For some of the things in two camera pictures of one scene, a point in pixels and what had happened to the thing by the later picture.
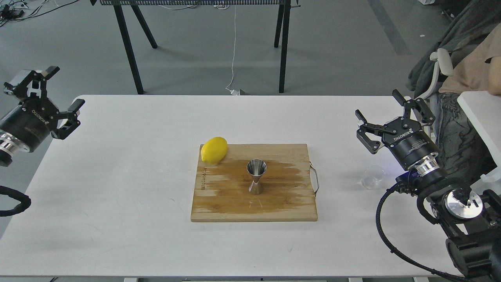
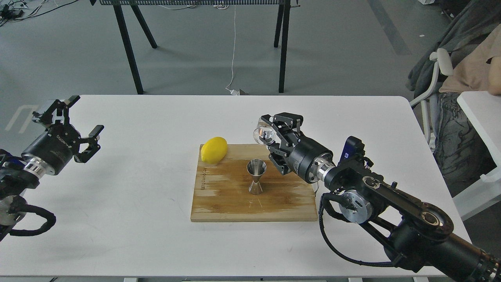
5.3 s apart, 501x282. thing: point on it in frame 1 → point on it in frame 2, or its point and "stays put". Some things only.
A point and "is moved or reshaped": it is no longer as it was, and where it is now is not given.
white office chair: (442, 57) stays put
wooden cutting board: (290, 184) stays put
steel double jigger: (256, 167) stays put
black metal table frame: (283, 22) stays put
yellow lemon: (214, 150) stays put
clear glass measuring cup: (373, 175) is moved or reshaped
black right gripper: (411, 144) → (309, 159)
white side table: (483, 109) stays put
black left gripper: (32, 121) → (56, 147)
